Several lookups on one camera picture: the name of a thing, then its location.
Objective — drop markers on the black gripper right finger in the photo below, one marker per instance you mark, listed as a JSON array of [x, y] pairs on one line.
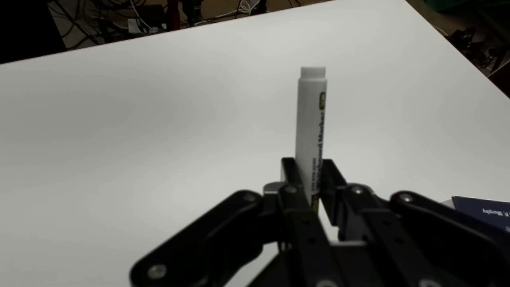
[[383, 229]]

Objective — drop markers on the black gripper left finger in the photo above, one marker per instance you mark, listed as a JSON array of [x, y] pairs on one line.
[[233, 234]]

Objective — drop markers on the white marker blue cap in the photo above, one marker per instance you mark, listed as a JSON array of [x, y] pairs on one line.
[[311, 128]]

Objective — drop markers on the blue hardcover textbook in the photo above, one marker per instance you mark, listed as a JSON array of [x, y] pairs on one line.
[[486, 210]]

